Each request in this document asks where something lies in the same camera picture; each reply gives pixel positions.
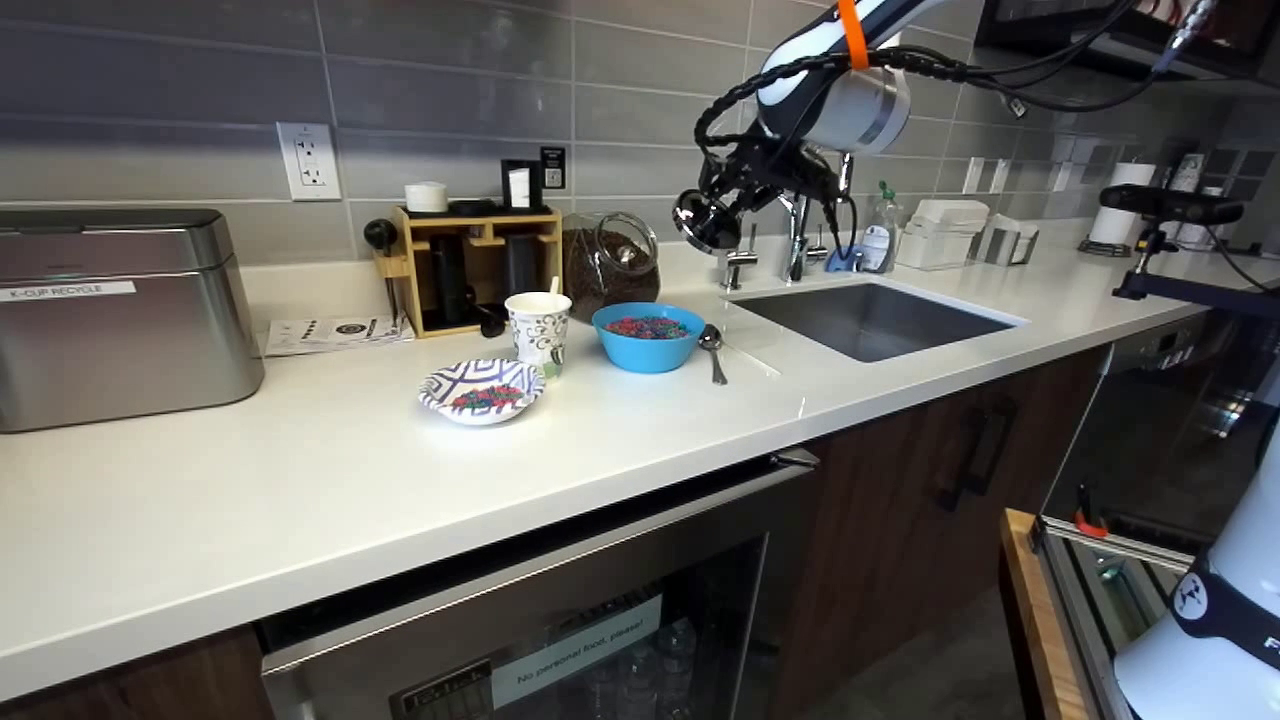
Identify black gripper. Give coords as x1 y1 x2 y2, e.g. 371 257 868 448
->
729 129 841 211

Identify silver round lid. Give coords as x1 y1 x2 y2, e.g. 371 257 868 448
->
674 188 742 254

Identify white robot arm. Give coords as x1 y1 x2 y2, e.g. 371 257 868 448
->
702 0 995 211

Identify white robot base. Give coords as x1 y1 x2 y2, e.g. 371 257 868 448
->
1113 429 1280 720

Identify glass container with dark contents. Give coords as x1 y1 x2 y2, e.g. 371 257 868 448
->
564 211 662 322

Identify chrome faucet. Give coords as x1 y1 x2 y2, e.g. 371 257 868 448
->
718 192 823 292

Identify silver spoon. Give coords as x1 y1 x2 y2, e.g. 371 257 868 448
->
702 323 729 384

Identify stainless steel sink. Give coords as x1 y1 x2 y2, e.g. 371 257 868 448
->
735 285 1012 364

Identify white dish rack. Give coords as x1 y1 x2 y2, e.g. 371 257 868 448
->
902 200 1039 271

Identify blue bowl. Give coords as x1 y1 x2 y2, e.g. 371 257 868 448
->
593 299 703 377

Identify white paper cup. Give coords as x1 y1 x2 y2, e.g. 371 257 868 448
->
506 292 572 371

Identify wooden coffee organizer shelf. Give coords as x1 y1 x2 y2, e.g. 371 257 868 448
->
364 208 564 336

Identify white small cup on shelf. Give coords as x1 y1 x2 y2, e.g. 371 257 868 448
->
405 180 447 211

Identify patterned ceramic dish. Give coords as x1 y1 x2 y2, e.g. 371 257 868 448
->
419 357 545 429

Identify paper towel roll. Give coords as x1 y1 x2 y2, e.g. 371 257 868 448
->
1084 160 1162 254

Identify under-counter dishwasher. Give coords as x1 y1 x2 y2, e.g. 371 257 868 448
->
261 451 815 720

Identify papers on counter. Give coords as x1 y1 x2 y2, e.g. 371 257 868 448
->
263 316 405 357

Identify stainless steel bread box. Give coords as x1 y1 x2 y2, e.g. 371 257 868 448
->
0 208 263 432

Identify small black picture frame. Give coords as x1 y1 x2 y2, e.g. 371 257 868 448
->
502 160 545 211

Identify black camera on stand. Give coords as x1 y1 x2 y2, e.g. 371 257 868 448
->
1095 180 1280 322

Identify white wall outlet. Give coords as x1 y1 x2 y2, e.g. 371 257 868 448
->
275 124 339 200

